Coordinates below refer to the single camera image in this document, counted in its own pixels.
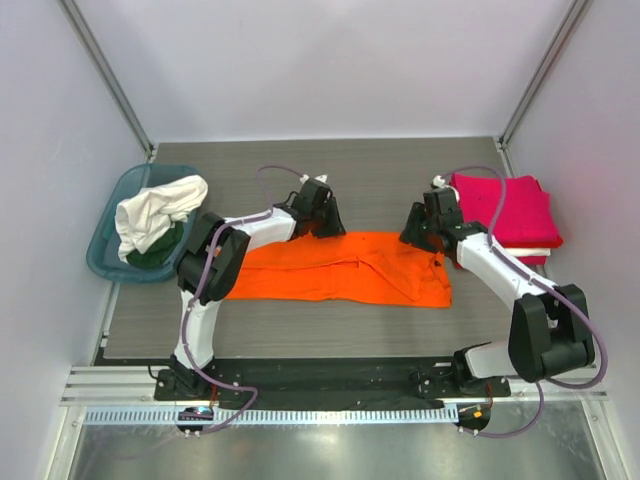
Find orange shirt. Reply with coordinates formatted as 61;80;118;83
228;232;453;308

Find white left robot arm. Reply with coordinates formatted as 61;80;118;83
156;175;346;400

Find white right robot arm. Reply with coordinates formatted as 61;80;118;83
400;187;596;396

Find folded magenta t shirt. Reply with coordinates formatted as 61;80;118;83
451;173;561;247

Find dark green t shirt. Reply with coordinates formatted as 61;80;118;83
126;222;184;270

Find white t shirt in basket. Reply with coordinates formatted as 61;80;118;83
114;175;208;263

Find teal plastic basket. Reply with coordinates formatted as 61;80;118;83
86;163;199;284

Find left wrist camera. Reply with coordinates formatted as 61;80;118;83
299;174;328;188

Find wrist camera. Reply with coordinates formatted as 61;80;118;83
430;175;460;202
299;174;328;188

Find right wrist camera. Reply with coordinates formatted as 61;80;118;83
430;175;460;202

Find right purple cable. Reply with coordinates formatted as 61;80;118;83
432;165;611;439

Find purple cable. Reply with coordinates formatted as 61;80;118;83
432;165;611;439
179;164;314;436

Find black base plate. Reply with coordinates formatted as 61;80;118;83
154;357;511;411

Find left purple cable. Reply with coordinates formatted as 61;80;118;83
179;164;314;436

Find white slotted cable duct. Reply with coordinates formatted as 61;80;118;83
84;404;458;428

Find right aluminium corner post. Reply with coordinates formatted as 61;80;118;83
497;0;592;153

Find aluminium corner post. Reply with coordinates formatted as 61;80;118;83
57;0;156;162
497;0;592;153

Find aluminium frame rail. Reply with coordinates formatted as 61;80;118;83
61;365;607;406

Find left aluminium corner post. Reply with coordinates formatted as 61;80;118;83
57;0;156;162

